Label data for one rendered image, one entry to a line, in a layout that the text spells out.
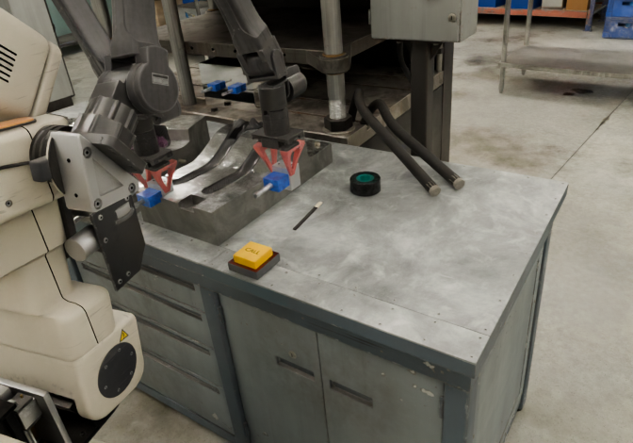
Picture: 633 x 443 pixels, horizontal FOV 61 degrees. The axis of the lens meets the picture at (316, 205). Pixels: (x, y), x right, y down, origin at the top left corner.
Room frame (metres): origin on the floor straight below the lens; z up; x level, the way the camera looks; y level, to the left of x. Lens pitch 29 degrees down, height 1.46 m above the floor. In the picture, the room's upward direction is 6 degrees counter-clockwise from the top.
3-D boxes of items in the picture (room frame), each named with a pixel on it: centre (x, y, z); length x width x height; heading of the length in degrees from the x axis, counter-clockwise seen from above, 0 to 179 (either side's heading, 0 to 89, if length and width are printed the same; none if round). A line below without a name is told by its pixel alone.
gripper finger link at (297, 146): (1.09, 0.06, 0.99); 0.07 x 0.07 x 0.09; 54
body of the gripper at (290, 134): (1.09, 0.07, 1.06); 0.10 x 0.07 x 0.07; 54
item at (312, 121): (2.38, 0.15, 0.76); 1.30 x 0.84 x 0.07; 54
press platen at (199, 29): (2.37, 0.14, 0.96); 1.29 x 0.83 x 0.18; 54
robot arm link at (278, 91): (1.10, 0.07, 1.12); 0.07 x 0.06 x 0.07; 149
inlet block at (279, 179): (1.06, 0.09, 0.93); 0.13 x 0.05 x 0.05; 143
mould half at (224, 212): (1.32, 0.19, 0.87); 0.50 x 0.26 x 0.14; 144
